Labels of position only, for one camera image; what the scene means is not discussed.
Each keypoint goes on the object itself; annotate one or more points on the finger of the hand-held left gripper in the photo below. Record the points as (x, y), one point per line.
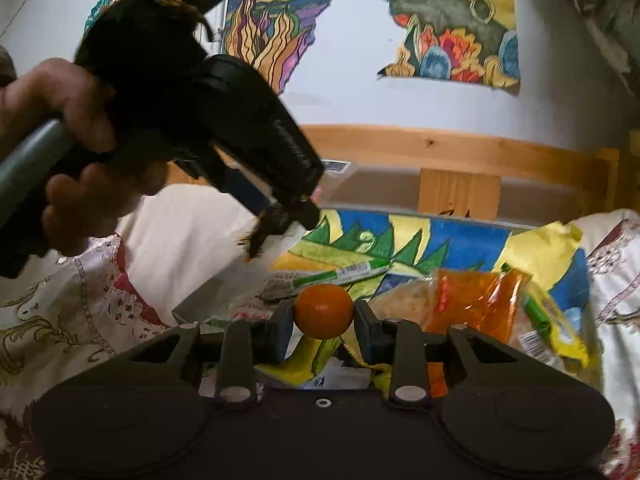
(250, 190)
(305, 212)

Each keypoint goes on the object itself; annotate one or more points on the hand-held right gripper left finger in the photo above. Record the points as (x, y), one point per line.
(282, 335)

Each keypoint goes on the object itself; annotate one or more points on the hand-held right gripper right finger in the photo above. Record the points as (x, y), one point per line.
(365, 335)

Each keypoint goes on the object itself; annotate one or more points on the dark fuzzy tuft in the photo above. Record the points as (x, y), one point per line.
(262, 235)

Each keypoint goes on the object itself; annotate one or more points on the orange fruit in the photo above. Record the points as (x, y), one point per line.
(324, 310)

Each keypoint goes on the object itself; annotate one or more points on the green sausage stick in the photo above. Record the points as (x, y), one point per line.
(345, 275)

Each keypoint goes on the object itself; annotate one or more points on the grey tray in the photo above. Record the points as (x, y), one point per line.
(200, 305)

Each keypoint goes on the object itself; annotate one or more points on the orange snack packet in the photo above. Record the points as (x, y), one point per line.
(470, 300)

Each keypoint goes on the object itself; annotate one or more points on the yellow and green snack packet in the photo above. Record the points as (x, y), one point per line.
(555, 330)

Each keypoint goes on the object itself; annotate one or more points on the person's left hand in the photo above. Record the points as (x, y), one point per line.
(65, 90)

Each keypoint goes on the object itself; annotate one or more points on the pale pink pillow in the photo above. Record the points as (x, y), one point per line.
(190, 245)

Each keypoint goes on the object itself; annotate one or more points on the floral satin blanket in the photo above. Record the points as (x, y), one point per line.
(75, 320)

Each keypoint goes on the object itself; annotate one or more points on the patterned hanging cloth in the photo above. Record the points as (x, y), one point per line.
(600, 10)

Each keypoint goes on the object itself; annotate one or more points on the flame pattern wall poster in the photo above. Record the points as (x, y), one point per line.
(280, 35)

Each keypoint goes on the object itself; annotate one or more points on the landscape wall poster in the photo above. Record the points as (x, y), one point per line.
(450, 10)

